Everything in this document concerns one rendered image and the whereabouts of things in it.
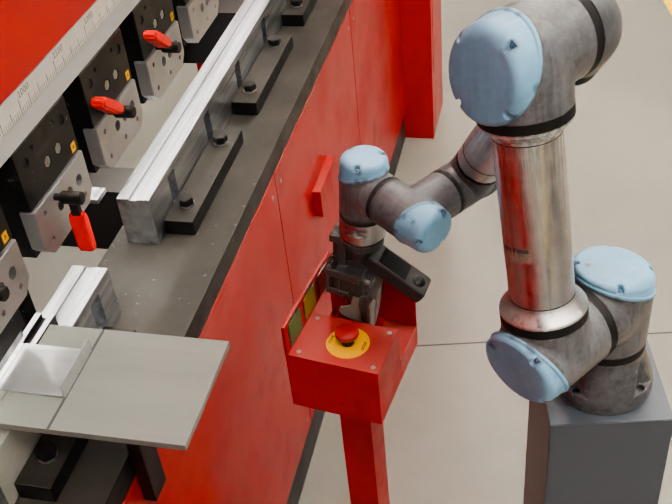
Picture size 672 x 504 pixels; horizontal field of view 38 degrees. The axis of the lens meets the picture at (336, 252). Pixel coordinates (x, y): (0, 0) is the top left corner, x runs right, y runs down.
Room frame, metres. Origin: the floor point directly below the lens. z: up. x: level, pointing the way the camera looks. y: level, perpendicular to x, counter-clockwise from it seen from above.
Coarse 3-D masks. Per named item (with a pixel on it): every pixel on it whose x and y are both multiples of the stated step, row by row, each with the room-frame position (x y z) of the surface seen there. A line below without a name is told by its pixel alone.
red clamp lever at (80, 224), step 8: (64, 192) 1.07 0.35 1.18; (72, 192) 1.07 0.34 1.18; (80, 192) 1.06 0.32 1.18; (56, 200) 1.07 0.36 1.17; (64, 200) 1.06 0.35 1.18; (72, 200) 1.06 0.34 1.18; (80, 200) 1.06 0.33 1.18; (72, 208) 1.06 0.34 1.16; (80, 208) 1.07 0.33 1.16; (72, 216) 1.06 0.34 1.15; (80, 216) 1.06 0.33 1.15; (72, 224) 1.06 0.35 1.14; (80, 224) 1.06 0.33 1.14; (88, 224) 1.06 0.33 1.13; (80, 232) 1.06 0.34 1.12; (88, 232) 1.06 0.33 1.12; (80, 240) 1.06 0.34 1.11; (88, 240) 1.06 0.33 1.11; (80, 248) 1.06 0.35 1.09; (88, 248) 1.06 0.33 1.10
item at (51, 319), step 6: (36, 318) 1.03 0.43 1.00; (42, 318) 1.04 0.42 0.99; (48, 318) 1.03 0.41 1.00; (54, 318) 1.04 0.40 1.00; (30, 324) 1.02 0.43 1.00; (36, 324) 1.03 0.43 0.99; (42, 324) 1.02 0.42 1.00; (48, 324) 1.02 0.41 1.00; (54, 324) 1.03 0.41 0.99; (24, 330) 1.01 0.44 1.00; (30, 330) 1.01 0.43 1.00; (36, 330) 1.02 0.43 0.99; (42, 330) 1.01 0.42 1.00; (24, 336) 1.00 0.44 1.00; (30, 336) 1.01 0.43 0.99; (36, 336) 1.00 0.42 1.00; (24, 342) 0.99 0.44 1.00; (30, 342) 1.00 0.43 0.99; (36, 342) 0.98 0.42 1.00
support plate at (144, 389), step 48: (48, 336) 0.99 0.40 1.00; (96, 336) 0.98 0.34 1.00; (144, 336) 0.97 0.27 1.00; (96, 384) 0.89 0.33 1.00; (144, 384) 0.88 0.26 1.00; (192, 384) 0.87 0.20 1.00; (48, 432) 0.82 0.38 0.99; (96, 432) 0.81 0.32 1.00; (144, 432) 0.80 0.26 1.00; (192, 432) 0.80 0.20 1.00
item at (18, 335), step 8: (16, 312) 0.98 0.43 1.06; (16, 320) 0.97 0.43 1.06; (8, 328) 0.95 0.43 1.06; (16, 328) 0.96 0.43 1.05; (0, 336) 0.93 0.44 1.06; (8, 336) 0.95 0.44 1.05; (16, 336) 0.96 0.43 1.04; (0, 344) 0.93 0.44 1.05; (8, 344) 0.94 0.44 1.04; (16, 344) 0.97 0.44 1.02; (0, 352) 0.92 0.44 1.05; (8, 352) 0.95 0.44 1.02; (0, 360) 0.92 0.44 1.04; (0, 368) 0.92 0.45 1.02
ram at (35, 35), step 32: (0, 0) 1.10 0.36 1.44; (32, 0) 1.16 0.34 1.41; (64, 0) 1.23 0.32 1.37; (96, 0) 1.32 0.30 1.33; (128, 0) 1.41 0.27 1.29; (0, 32) 1.08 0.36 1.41; (32, 32) 1.14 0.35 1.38; (64, 32) 1.21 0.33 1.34; (96, 32) 1.29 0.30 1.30; (0, 64) 1.06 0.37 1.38; (32, 64) 1.12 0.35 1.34; (0, 96) 1.04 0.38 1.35; (32, 128) 1.08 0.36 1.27; (0, 160) 1.00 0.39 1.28
